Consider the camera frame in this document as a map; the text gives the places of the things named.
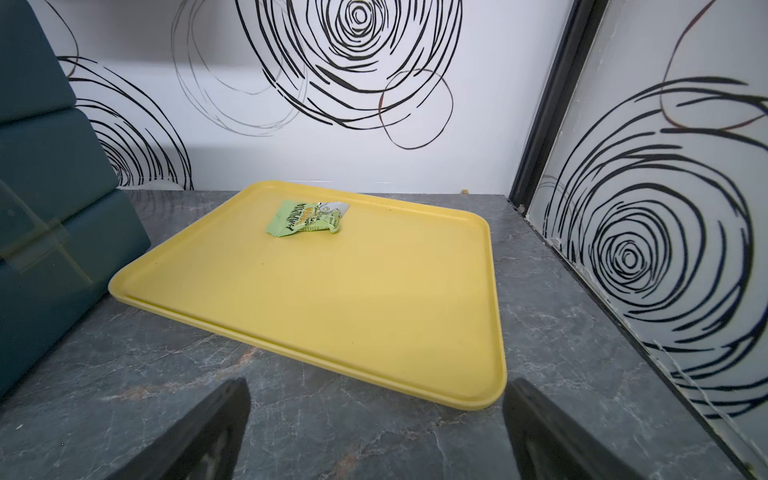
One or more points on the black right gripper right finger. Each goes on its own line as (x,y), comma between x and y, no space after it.
(548,444)

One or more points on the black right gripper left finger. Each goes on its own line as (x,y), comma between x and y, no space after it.
(204,444)

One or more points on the teal drawer cabinet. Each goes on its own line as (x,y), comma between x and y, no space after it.
(66,228)

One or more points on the yellow cutting board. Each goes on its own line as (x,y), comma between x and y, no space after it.
(403,296)

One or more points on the green sticker label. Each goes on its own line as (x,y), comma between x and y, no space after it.
(297,217)

